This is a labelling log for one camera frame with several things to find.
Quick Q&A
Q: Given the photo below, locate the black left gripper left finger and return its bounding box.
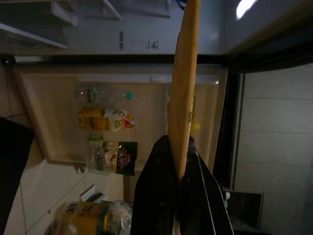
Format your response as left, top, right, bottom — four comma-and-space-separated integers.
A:
129, 136, 183, 235

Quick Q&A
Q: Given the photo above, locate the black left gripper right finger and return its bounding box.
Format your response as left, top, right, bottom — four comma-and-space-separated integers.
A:
178, 137, 236, 235

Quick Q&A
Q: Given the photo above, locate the lemon leaf patterned plate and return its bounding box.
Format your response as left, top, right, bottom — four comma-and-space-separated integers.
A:
168, 0, 202, 235

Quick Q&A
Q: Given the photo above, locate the white fridge label sticker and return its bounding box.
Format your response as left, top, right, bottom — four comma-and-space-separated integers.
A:
119, 30, 164, 51

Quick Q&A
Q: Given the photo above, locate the grey steel fridge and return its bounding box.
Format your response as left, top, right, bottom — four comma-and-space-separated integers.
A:
0, 0, 313, 191

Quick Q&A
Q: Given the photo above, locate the dark green food packet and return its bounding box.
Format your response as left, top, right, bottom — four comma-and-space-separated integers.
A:
102, 141, 139, 176

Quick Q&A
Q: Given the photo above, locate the clear plastic jar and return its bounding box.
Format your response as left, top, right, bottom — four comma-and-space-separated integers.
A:
87, 139, 111, 176

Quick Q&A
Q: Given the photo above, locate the yellow squeeze bottle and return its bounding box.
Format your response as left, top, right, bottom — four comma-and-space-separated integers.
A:
189, 93, 201, 134

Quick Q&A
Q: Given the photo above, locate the orange green juice carton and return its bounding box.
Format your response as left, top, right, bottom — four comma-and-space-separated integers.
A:
77, 107, 137, 133

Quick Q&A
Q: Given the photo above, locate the clear bottle teal cap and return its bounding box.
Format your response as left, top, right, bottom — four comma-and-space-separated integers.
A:
74, 83, 135, 105

